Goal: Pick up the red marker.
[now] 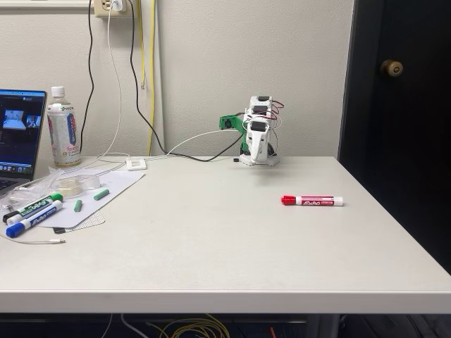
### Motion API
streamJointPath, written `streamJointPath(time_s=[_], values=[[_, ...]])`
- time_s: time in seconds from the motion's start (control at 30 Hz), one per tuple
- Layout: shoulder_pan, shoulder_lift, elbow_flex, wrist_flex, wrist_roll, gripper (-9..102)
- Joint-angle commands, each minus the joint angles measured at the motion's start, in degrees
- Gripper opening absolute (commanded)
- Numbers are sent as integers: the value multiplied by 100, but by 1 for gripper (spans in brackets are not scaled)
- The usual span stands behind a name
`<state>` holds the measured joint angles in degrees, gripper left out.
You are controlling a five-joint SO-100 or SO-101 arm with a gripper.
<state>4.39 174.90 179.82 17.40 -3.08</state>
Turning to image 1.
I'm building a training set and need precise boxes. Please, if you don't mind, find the red dry-erase marker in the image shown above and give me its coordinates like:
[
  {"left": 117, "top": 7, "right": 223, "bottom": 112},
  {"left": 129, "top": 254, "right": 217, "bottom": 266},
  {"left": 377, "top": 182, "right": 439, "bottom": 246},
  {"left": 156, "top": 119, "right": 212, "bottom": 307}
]
[{"left": 280, "top": 194, "right": 345, "bottom": 208}]

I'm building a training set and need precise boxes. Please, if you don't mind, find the green dry-erase marker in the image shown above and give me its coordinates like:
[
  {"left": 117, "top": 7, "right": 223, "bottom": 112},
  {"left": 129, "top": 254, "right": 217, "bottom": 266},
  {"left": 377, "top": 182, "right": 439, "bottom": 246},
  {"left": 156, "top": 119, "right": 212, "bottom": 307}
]
[{"left": 6, "top": 192, "right": 64, "bottom": 226}]

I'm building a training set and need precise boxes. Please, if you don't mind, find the blue dry-erase marker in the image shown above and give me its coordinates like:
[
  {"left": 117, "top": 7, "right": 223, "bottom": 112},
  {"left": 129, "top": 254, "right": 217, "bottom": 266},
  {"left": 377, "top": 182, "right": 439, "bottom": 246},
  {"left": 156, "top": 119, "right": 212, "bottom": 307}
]
[{"left": 5, "top": 199, "right": 63, "bottom": 239}]

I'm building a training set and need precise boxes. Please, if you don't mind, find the white adapter box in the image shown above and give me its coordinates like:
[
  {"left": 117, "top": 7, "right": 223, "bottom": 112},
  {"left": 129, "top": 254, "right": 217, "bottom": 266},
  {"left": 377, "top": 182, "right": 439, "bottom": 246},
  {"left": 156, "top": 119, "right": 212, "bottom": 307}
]
[{"left": 125, "top": 157, "right": 147, "bottom": 172}]

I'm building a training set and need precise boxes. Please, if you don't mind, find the black door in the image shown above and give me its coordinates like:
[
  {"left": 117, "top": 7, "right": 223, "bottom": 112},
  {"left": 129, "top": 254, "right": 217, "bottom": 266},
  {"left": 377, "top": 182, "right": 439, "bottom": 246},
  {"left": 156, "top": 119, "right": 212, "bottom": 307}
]
[{"left": 337, "top": 0, "right": 451, "bottom": 275}]

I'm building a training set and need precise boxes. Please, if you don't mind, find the white sheet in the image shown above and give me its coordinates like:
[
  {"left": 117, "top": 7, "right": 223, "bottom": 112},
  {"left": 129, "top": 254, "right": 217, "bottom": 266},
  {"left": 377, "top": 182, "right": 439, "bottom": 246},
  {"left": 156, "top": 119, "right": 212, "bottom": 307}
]
[{"left": 35, "top": 168, "right": 147, "bottom": 229}]

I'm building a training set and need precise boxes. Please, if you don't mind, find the brass door knob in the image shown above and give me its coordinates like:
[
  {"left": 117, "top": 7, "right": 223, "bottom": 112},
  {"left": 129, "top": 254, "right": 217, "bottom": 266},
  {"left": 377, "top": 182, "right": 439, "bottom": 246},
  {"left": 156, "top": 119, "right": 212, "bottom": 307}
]
[{"left": 379, "top": 58, "right": 404, "bottom": 77}]

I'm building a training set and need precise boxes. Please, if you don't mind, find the clear plastic dish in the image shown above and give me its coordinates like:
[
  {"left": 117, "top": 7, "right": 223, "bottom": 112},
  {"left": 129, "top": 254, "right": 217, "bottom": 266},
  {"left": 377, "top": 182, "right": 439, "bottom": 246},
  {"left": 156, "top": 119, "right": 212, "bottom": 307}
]
[{"left": 51, "top": 174, "right": 101, "bottom": 197}]

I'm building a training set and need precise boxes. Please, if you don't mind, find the white mesh pad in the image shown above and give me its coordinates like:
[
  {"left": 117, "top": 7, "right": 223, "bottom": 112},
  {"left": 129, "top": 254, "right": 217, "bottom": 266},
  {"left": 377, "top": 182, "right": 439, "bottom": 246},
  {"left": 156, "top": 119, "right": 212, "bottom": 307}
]
[{"left": 65, "top": 210, "right": 106, "bottom": 232}]

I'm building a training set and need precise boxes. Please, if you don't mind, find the beige tape roll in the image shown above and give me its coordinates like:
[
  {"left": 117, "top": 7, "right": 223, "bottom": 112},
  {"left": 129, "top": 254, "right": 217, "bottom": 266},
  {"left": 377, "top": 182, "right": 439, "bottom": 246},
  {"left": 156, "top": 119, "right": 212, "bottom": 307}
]
[{"left": 56, "top": 177, "right": 87, "bottom": 196}]

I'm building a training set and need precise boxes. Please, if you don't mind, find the plastic tea bottle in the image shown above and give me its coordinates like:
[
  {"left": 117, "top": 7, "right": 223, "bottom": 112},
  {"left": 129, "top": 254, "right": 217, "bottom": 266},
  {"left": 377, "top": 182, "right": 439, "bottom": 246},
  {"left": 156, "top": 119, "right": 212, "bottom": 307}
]
[{"left": 47, "top": 86, "right": 82, "bottom": 168}]

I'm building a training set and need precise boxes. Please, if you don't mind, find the grey table leg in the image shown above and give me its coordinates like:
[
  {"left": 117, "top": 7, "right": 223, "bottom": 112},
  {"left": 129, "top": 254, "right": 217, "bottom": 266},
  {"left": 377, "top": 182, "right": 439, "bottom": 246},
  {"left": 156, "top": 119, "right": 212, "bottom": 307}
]
[{"left": 304, "top": 314, "right": 341, "bottom": 338}]

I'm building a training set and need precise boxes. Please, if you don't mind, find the clear plastic bag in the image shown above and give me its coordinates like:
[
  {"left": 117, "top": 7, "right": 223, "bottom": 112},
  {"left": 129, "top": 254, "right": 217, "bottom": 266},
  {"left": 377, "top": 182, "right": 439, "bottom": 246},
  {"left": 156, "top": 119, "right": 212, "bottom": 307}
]
[{"left": 0, "top": 167, "right": 64, "bottom": 212}]

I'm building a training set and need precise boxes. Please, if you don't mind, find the grey laptop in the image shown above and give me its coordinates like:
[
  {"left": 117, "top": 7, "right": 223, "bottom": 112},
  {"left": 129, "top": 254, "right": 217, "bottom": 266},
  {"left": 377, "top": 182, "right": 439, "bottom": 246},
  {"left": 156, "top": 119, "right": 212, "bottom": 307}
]
[{"left": 0, "top": 89, "right": 48, "bottom": 196}]

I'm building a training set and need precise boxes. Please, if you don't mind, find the white robot usb cable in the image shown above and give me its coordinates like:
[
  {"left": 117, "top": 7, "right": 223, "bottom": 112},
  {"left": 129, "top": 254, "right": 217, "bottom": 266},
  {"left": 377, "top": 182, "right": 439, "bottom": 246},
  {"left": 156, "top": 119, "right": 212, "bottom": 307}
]
[{"left": 142, "top": 129, "right": 244, "bottom": 163}]

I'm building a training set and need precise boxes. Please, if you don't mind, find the black camera cable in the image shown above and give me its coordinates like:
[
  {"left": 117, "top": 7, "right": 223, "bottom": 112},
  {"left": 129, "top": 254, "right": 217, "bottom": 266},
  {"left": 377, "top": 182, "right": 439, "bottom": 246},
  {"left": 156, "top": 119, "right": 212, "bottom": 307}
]
[{"left": 126, "top": 0, "right": 247, "bottom": 163}]

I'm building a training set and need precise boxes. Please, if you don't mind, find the white charger cable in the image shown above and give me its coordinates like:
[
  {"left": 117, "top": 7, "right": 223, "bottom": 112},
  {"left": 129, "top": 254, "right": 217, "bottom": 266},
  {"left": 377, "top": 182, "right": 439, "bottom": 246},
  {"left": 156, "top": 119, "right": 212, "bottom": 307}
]
[{"left": 80, "top": 6, "right": 131, "bottom": 173}]

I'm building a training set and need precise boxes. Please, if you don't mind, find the yellow cable bundle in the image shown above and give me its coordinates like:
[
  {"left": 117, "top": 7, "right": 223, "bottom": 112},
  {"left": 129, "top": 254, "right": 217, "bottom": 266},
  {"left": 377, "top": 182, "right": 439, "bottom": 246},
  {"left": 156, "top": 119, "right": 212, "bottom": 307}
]
[{"left": 146, "top": 315, "right": 230, "bottom": 338}]

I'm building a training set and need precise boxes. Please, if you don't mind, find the black power cable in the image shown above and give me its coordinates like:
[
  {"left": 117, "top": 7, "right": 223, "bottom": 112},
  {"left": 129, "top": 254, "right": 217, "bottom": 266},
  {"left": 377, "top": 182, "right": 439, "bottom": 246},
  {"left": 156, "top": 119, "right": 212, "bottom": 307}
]
[{"left": 79, "top": 0, "right": 96, "bottom": 156}]

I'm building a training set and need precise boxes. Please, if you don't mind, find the beige wall outlet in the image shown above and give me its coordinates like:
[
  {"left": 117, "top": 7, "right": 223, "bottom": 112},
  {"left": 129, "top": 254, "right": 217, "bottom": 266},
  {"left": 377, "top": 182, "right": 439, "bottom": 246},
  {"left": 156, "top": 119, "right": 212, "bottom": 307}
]
[{"left": 94, "top": 0, "right": 128, "bottom": 19}]

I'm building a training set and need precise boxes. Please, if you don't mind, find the white loose cable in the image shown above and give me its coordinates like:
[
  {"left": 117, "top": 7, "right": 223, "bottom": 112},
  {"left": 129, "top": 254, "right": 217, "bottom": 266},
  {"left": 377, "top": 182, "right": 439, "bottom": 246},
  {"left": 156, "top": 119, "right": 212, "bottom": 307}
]
[{"left": 0, "top": 234, "right": 67, "bottom": 246}]

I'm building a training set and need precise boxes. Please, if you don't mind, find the white cable under table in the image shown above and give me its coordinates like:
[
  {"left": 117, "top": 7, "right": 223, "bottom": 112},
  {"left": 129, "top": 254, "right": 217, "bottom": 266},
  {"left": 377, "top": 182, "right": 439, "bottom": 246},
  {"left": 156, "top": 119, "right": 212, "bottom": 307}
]
[{"left": 121, "top": 313, "right": 149, "bottom": 338}]

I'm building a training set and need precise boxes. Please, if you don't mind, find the white wall trim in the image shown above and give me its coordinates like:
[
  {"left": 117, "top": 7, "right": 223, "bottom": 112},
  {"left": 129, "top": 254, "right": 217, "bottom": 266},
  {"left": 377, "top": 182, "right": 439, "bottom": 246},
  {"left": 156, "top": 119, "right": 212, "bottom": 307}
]
[{"left": 0, "top": 0, "right": 92, "bottom": 8}]

